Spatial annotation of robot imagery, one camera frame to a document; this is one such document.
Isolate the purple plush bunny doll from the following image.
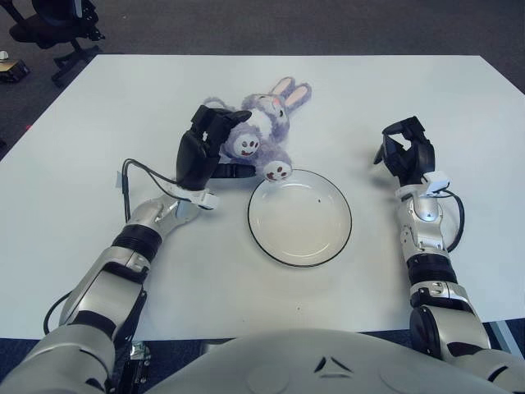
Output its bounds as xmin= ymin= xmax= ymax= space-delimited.
xmin=203 ymin=76 xmax=315 ymax=182

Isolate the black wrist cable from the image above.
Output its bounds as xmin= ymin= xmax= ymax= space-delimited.
xmin=445 ymin=190 xmax=467 ymax=254
xmin=43 ymin=158 xmax=181 ymax=341

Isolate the cardboard box on floor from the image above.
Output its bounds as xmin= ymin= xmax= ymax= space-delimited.
xmin=0 ymin=57 xmax=30 ymax=83

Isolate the black office chair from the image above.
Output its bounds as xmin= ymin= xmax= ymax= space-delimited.
xmin=7 ymin=0 xmax=107 ymax=87

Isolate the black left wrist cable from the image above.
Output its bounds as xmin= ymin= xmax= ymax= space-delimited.
xmin=43 ymin=158 xmax=181 ymax=341

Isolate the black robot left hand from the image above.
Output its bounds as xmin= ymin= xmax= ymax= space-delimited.
xmin=175 ymin=104 xmax=258 ymax=192

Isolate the white plate black rim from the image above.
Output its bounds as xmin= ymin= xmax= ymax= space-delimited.
xmin=247 ymin=167 xmax=354 ymax=270

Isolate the grey table base bar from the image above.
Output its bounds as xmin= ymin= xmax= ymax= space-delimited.
xmin=203 ymin=338 xmax=239 ymax=354

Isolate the black metal bracket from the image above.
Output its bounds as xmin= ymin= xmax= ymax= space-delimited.
xmin=114 ymin=340 xmax=153 ymax=394

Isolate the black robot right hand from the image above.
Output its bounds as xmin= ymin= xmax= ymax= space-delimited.
xmin=372 ymin=116 xmax=436 ymax=188

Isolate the grey robot torso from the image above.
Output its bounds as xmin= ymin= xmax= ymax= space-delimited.
xmin=135 ymin=328 xmax=525 ymax=394

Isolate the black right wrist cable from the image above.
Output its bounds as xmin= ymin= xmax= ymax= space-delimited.
xmin=445 ymin=190 xmax=467 ymax=254

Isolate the grey metal table leg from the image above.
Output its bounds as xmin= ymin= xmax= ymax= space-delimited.
xmin=487 ymin=319 xmax=525 ymax=362

